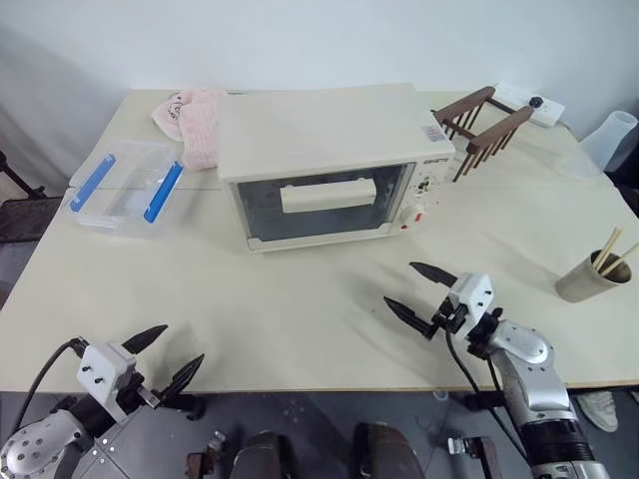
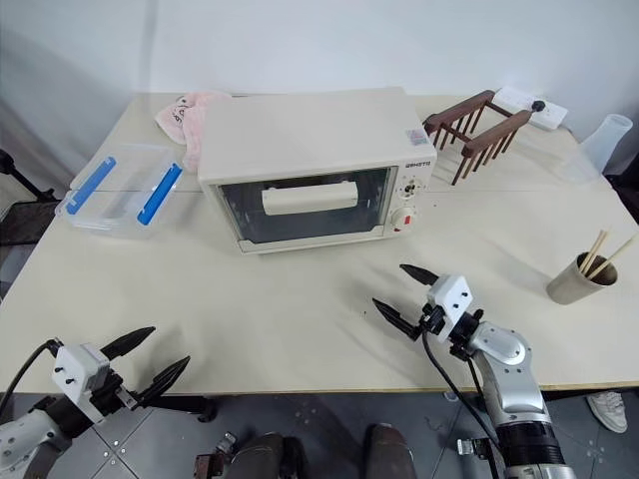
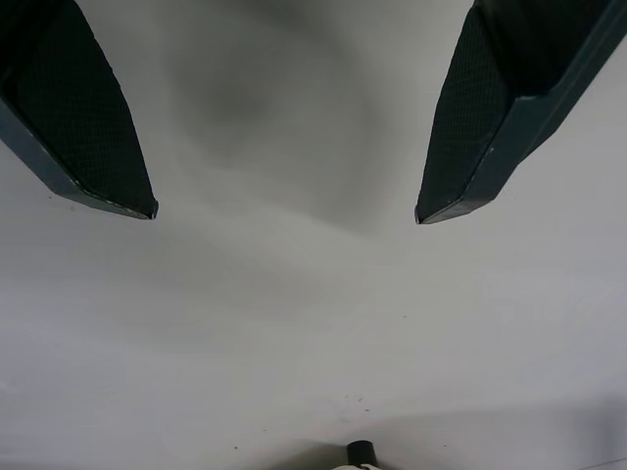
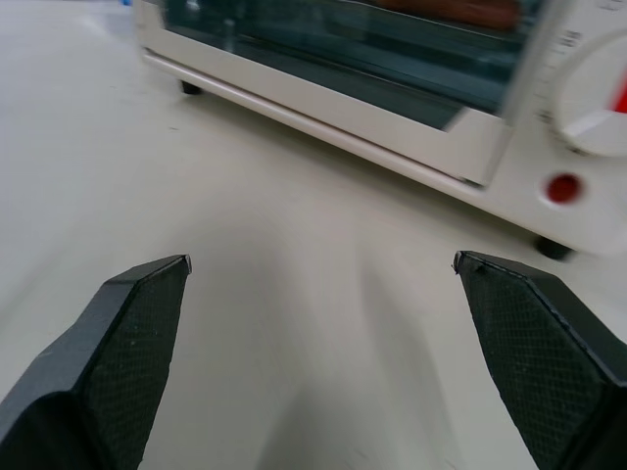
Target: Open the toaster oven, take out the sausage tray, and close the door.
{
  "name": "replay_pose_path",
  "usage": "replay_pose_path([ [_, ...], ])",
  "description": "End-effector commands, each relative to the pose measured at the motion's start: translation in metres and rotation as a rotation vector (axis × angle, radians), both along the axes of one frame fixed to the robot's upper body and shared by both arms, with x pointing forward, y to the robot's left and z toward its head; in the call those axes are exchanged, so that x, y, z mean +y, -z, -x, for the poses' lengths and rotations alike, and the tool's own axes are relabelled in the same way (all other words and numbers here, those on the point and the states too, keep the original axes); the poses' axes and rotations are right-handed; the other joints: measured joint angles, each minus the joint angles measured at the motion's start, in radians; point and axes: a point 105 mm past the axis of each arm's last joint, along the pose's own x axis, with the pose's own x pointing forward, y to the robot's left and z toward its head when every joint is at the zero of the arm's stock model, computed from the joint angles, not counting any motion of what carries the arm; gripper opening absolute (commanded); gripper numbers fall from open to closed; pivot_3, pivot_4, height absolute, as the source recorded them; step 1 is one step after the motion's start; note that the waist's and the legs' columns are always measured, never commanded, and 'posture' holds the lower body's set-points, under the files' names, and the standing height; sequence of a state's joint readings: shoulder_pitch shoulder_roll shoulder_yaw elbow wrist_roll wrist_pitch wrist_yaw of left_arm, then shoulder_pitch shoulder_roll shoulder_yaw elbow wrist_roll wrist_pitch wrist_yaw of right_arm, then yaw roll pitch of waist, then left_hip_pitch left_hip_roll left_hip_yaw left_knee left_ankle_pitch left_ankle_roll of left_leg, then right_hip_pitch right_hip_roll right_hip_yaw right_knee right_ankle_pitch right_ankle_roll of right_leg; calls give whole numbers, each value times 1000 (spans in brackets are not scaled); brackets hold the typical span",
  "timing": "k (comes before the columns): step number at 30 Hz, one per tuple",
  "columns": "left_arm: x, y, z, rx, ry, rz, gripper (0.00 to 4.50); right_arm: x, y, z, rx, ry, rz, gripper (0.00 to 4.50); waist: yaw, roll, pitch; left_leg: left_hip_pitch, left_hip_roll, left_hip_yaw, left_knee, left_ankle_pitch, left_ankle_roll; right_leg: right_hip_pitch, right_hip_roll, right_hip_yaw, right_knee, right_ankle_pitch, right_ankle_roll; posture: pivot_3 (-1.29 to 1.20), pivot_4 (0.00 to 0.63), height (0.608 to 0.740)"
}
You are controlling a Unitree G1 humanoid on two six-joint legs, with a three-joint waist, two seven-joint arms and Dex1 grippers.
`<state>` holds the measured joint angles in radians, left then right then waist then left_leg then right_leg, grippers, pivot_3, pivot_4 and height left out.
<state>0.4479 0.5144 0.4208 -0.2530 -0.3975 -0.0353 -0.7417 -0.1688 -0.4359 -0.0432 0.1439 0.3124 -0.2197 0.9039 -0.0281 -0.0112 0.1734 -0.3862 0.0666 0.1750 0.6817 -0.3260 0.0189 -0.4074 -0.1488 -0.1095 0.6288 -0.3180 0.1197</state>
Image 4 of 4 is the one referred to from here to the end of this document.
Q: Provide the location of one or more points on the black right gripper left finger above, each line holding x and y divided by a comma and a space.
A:
112, 362

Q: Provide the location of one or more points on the glass oven door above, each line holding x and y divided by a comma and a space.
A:
343, 73

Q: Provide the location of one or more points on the red indicator light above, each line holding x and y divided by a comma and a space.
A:
562, 188

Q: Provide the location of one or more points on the cream toaster oven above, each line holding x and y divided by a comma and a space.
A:
529, 196

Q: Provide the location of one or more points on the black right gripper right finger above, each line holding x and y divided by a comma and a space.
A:
544, 352

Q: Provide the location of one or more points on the white timer knob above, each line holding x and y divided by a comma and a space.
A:
595, 105

